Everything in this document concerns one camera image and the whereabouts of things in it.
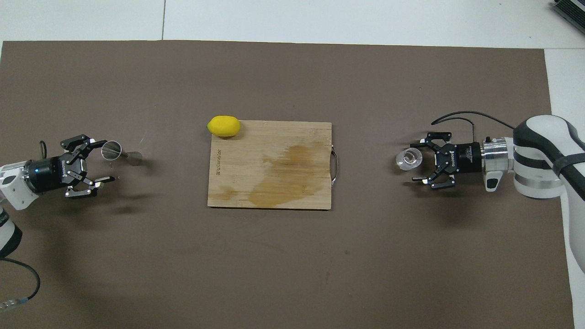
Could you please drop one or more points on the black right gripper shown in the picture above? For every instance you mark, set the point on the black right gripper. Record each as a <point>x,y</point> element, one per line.
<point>459,159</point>

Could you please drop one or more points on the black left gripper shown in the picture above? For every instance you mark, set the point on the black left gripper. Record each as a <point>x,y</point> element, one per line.
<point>50,173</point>

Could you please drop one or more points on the clear glass cup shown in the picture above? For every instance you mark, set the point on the clear glass cup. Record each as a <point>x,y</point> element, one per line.
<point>409,159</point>

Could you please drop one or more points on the steel double jigger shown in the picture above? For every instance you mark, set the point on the steel double jigger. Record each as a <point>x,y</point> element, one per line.
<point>113,151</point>

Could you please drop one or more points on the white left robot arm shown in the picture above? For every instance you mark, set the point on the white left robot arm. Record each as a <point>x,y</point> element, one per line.
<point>13,192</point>

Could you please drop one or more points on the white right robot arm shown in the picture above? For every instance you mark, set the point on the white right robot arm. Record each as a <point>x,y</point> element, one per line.
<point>539,160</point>

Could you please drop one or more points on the brown table mat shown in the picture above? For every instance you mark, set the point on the brown table mat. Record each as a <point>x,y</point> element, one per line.
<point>137,251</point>

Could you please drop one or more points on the yellow lemon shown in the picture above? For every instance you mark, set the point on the yellow lemon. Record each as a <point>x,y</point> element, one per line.
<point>224,126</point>

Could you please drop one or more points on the wooden cutting board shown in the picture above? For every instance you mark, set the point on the wooden cutting board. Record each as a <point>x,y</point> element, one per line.
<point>256,183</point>

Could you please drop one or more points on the grey ridged device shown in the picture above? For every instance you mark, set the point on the grey ridged device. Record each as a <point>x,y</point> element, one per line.
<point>573,9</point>

